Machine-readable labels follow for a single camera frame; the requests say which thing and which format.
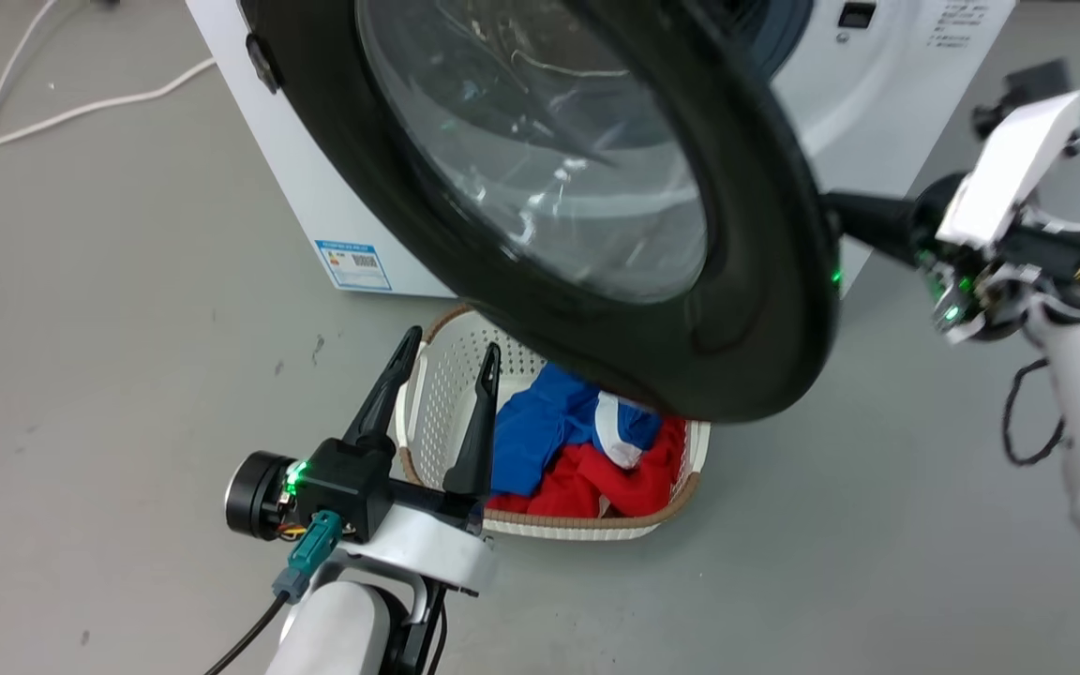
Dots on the red garment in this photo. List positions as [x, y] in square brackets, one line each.
[638, 483]

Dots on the dark grey drum door seal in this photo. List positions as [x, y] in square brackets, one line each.
[779, 28]

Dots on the white plastic laundry basket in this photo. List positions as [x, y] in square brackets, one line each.
[446, 384]

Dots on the black round washing machine door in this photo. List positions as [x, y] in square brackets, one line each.
[765, 281]

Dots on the white washing machine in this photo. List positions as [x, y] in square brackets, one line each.
[868, 84]

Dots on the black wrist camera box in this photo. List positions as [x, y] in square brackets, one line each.
[1032, 84]

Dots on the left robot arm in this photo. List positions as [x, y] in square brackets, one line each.
[334, 633]

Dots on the blue white energy label sticker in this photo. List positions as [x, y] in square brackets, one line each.
[353, 265]

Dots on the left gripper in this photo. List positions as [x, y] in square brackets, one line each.
[348, 483]

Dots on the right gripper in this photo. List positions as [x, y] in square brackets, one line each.
[1004, 178]

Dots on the white cloth piece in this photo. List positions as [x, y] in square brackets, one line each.
[617, 433]

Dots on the blue garment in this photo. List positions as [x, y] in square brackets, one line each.
[540, 422]

